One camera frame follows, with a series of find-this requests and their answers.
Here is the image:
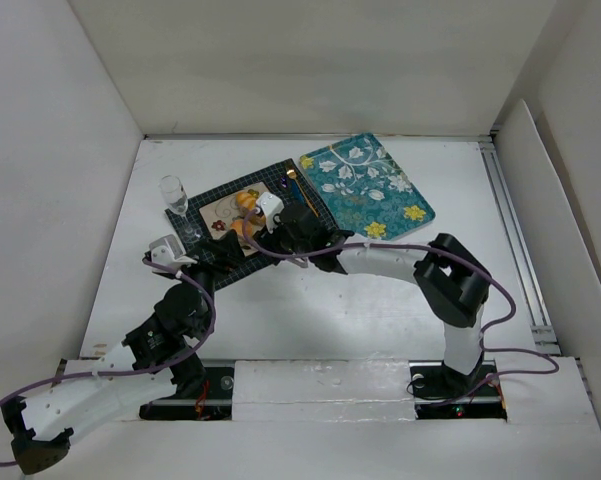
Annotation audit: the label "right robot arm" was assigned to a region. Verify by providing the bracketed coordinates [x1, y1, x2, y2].
[257, 200, 489, 398]

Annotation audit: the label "round orange bread roll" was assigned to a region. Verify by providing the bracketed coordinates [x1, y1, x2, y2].
[230, 218, 254, 241]

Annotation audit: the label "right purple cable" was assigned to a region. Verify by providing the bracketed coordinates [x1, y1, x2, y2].
[240, 208, 561, 409]

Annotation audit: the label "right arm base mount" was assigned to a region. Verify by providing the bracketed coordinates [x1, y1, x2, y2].
[406, 360, 507, 421]

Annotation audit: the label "teal floral tray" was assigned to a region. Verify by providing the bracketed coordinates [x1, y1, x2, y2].
[298, 133, 436, 241]

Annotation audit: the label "square floral ceramic plate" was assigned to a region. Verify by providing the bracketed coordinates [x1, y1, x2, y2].
[199, 182, 270, 257]

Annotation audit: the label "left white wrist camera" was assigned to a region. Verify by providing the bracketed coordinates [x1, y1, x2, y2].
[144, 234, 197, 268]

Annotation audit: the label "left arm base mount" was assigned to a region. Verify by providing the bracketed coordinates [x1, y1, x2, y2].
[139, 361, 235, 422]

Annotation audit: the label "dark metallic spoon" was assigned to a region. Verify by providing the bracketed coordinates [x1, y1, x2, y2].
[279, 174, 298, 202]

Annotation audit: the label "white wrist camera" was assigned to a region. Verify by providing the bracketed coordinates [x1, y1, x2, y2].
[256, 192, 284, 233]
[144, 234, 197, 268]

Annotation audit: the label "metal tongs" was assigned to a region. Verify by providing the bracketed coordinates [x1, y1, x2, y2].
[242, 220, 309, 269]

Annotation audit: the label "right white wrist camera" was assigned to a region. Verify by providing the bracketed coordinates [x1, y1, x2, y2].
[256, 192, 284, 233]

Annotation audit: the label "striped orange bread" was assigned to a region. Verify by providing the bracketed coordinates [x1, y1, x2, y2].
[235, 191, 258, 214]

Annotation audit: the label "blue knife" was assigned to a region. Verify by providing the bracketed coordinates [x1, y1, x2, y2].
[291, 178, 318, 216]

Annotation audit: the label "clear wine glass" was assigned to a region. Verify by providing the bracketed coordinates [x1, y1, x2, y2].
[158, 175, 201, 241]

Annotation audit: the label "aluminium frame rail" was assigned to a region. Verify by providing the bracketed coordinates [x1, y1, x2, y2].
[479, 137, 562, 356]

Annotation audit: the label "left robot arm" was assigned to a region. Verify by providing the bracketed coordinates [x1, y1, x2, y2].
[0, 231, 244, 475]

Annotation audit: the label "dark checked placemat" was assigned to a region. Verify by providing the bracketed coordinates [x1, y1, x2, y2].
[165, 158, 339, 291]

